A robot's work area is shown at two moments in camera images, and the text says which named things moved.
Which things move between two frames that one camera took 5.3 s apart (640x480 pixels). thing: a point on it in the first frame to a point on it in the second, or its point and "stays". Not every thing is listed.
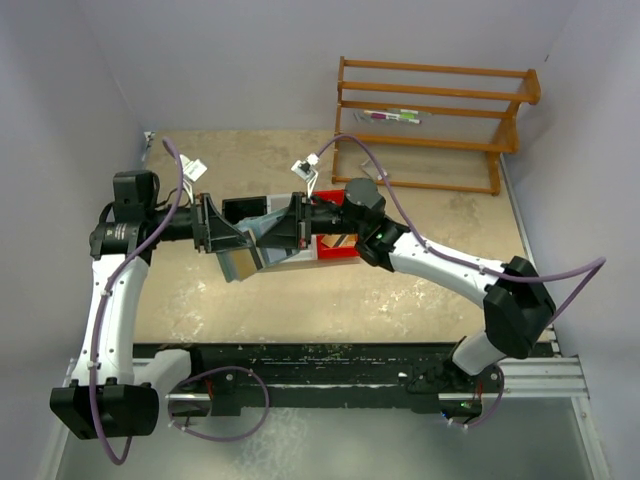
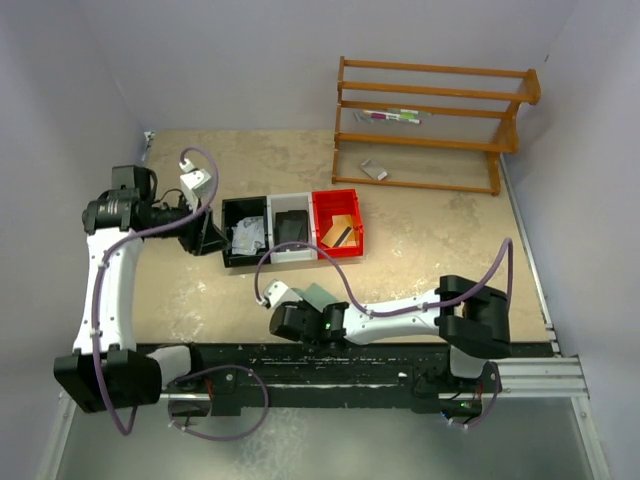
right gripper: (302, 221) to (282, 322)
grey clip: (361, 118) stays
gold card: (330, 240) stays
